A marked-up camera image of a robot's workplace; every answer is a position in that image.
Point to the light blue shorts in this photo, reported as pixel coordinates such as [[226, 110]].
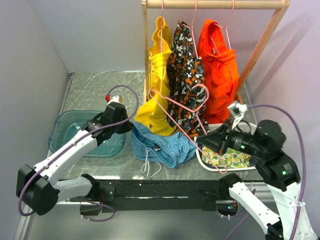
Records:
[[157, 150]]

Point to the pink hanger under yellow shorts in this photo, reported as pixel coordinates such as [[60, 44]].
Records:
[[162, 26]]

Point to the camouflage print shorts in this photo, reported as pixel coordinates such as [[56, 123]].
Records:
[[184, 72]]

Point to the pink hanger under camouflage shorts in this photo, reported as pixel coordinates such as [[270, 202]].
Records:
[[192, 29]]

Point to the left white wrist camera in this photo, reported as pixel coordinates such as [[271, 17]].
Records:
[[115, 99]]

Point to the wooden clothes rack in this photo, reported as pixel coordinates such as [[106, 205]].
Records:
[[279, 6]]

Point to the orange shorts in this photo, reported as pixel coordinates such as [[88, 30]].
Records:
[[220, 70]]

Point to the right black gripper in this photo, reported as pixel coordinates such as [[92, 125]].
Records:
[[217, 138]]

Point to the yellow shorts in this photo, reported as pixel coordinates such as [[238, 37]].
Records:
[[152, 113]]

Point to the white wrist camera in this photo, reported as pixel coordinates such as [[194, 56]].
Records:
[[115, 99], [238, 111]]

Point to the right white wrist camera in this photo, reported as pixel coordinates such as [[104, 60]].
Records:
[[238, 111]]

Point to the white perforated basket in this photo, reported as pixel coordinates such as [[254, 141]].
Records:
[[214, 168]]

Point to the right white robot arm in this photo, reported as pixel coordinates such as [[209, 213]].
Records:
[[279, 172]]

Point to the lemon print cloth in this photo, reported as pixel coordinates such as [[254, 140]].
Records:
[[231, 159]]

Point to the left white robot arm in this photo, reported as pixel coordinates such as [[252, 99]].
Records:
[[40, 187]]

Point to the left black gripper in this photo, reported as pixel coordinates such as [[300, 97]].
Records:
[[128, 126]]

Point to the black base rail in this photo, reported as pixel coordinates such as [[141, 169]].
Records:
[[144, 195]]

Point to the teal plastic basin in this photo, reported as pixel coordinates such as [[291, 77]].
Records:
[[70, 122]]

